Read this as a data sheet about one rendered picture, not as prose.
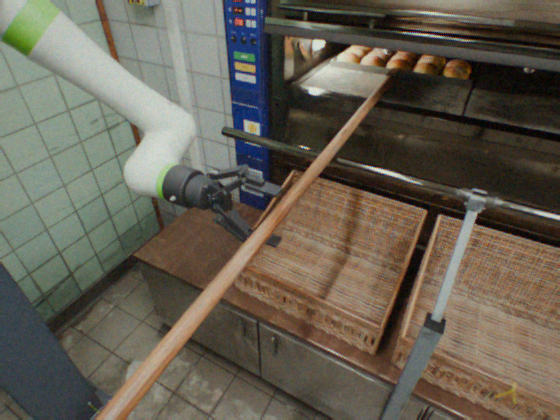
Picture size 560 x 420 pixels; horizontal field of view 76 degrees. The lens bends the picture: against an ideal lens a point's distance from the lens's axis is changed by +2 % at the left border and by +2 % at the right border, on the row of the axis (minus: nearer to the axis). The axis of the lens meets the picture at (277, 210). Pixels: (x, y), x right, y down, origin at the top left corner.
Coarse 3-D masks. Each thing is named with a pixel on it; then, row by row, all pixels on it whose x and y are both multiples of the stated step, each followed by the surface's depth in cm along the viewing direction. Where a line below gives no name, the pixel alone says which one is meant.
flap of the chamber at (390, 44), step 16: (272, 32) 107; (288, 32) 104; (304, 32) 102; (320, 32) 100; (336, 32) 98; (384, 48) 94; (400, 48) 92; (416, 48) 90; (432, 48) 89; (448, 48) 87; (464, 48) 86; (512, 64) 83; (528, 64) 81; (544, 64) 80
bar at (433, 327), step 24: (264, 144) 103; (288, 144) 100; (360, 168) 91; (384, 168) 90; (432, 192) 85; (456, 192) 83; (480, 192) 82; (528, 216) 78; (552, 216) 76; (456, 264) 82; (432, 312) 83; (432, 336) 81; (408, 360) 90; (408, 384) 95
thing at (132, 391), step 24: (360, 120) 107; (336, 144) 94; (312, 168) 84; (288, 192) 77; (264, 240) 67; (240, 264) 61; (216, 288) 57; (192, 312) 53; (168, 336) 51; (144, 360) 48; (168, 360) 49; (144, 384) 46; (120, 408) 43
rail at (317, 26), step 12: (276, 24) 105; (288, 24) 103; (300, 24) 102; (312, 24) 100; (324, 24) 99; (336, 24) 97; (372, 36) 94; (384, 36) 93; (396, 36) 91; (408, 36) 90; (420, 36) 89; (432, 36) 88; (444, 36) 87; (468, 48) 85; (480, 48) 84; (492, 48) 83; (504, 48) 82; (516, 48) 81; (528, 48) 80; (540, 48) 79
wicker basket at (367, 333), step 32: (320, 192) 146; (352, 192) 139; (256, 224) 133; (288, 224) 159; (320, 224) 151; (384, 224) 137; (416, 224) 131; (256, 256) 142; (288, 256) 146; (320, 256) 146; (352, 256) 146; (384, 256) 141; (256, 288) 133; (288, 288) 117; (320, 288) 133; (352, 288) 133; (384, 288) 133; (320, 320) 118; (352, 320) 109; (384, 320) 105
